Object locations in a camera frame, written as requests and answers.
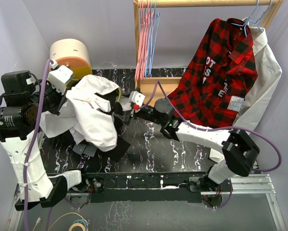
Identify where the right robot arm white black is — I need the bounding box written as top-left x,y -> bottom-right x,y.
113,99 -> 260,191

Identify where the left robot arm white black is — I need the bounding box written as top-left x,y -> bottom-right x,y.
0,70 -> 89,211

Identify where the red black plaid shirt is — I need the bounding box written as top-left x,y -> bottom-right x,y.
168,18 -> 258,128

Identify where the cream white hanging shirt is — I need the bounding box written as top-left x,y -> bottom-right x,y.
208,25 -> 283,163

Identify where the blue hanger holding shirts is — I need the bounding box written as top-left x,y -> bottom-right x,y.
230,0 -> 274,37

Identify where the black garment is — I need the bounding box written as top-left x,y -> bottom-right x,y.
54,91 -> 130,162

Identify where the olive green basket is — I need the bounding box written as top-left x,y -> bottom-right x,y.
115,88 -> 122,102

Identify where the wooden clothes rack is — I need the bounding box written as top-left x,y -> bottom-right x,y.
133,0 -> 283,106

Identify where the grey garment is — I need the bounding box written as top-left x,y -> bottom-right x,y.
72,143 -> 97,157

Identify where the cream orange yellow cylinder container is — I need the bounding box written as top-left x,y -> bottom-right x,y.
50,38 -> 92,79

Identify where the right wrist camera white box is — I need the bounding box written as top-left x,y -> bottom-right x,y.
129,91 -> 145,110

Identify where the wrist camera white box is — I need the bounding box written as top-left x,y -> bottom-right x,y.
129,91 -> 145,110
47,65 -> 74,95

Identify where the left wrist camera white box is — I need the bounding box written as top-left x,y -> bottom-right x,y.
47,65 -> 74,95

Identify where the blue wire hanger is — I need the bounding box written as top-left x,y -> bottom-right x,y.
144,0 -> 160,78

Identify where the pink wire hanger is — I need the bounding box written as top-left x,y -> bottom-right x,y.
135,0 -> 150,81

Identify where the beige coiled cable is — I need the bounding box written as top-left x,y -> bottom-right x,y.
33,212 -> 90,231

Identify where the aluminium frame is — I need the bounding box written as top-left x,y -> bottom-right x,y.
5,173 -> 288,231

